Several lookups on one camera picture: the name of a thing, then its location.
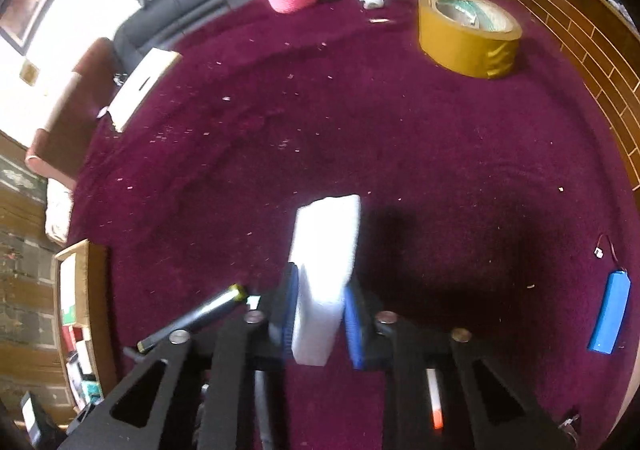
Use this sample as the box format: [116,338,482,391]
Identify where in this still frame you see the patterned cream cushion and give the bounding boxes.
[45,177,76,246]

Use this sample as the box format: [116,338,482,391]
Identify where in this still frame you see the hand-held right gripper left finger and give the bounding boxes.
[62,262,301,450]

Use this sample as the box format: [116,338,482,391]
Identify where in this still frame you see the wall switch plate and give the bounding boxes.
[20,57,41,86]

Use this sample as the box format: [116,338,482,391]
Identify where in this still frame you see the wooden brick-pattern counter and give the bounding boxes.
[452,0,640,191]

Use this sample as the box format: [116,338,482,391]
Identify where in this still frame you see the black marker yellow caps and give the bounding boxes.
[137,284,248,353]

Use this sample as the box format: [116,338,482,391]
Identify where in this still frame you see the white pen orange tip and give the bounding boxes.
[426,367,445,431]

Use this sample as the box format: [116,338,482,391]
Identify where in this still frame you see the brown tape roll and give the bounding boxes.
[417,0,523,79]

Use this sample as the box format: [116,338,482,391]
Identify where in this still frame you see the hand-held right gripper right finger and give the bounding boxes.
[344,279,578,450]

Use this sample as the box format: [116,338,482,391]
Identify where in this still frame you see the wooden storage box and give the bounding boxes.
[52,239,118,413]

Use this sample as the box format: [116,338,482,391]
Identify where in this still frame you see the brown armchair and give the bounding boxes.
[25,37,121,191]

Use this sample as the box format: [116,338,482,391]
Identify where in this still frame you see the blue battery pack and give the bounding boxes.
[586,234,630,355]

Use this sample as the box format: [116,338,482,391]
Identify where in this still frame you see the white block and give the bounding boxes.
[288,194,362,367]

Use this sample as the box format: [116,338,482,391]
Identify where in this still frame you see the white flat box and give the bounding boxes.
[107,48,183,133]

